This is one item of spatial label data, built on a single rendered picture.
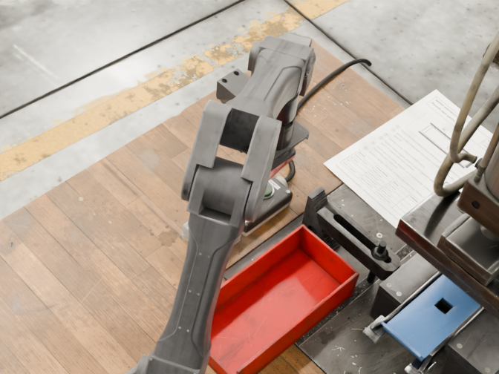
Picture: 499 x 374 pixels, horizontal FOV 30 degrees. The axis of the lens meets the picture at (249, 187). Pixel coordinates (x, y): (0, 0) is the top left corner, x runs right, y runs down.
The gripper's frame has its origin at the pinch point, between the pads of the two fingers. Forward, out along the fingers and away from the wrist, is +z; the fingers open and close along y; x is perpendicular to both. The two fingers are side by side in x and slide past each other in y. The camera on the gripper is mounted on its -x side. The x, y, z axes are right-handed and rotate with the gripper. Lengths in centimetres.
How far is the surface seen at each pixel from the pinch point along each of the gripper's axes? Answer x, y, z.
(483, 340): 41.9, -1.3, -1.6
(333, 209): 11.9, -2.8, -0.5
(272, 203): 2.9, 1.0, 3.9
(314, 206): 9.7, -0.7, -0.8
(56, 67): -125, -41, 98
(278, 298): 15.3, 11.6, 6.3
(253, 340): 17.9, 19.4, 6.1
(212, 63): -95, -81, 98
